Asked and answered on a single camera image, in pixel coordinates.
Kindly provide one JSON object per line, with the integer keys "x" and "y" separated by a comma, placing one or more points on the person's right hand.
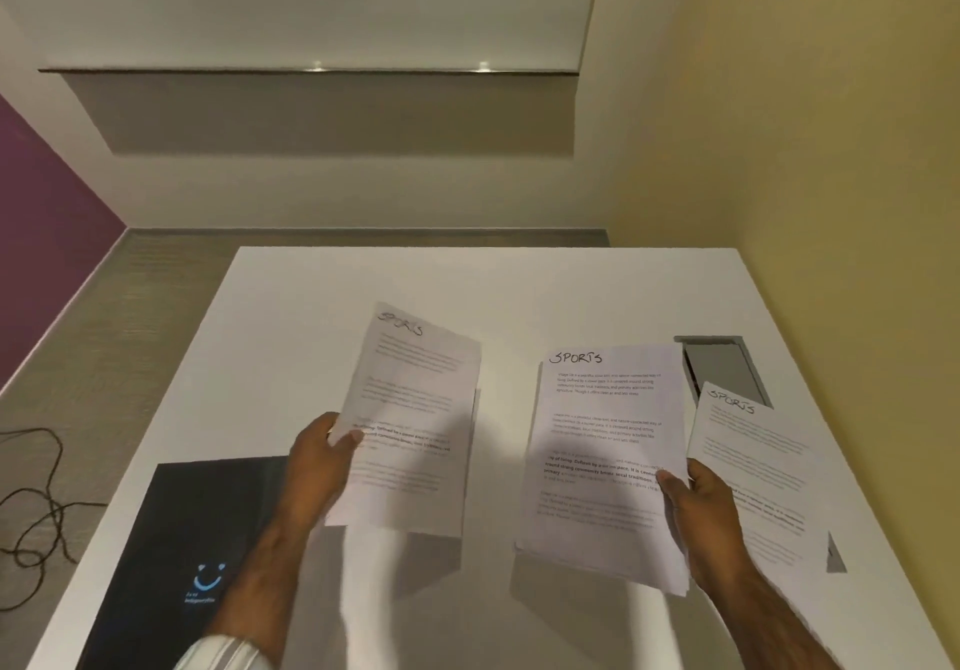
{"x": 709, "y": 527}

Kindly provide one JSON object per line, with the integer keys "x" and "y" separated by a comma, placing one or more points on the person's left hand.
{"x": 315, "y": 482}

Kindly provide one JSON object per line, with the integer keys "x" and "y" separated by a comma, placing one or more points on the white text paper sheet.
{"x": 600, "y": 422}
{"x": 757, "y": 459}
{"x": 405, "y": 392}

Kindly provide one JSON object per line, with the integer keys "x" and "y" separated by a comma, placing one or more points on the black expanding folder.
{"x": 150, "y": 542}

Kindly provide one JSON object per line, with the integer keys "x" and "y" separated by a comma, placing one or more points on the person's left forearm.
{"x": 259, "y": 587}

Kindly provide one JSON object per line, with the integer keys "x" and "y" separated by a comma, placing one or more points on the person's right forearm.
{"x": 772, "y": 624}

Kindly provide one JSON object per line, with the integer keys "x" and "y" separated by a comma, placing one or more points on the plaid shirt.
{"x": 217, "y": 654}

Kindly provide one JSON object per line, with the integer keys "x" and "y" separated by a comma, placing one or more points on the white wall board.
{"x": 300, "y": 1}

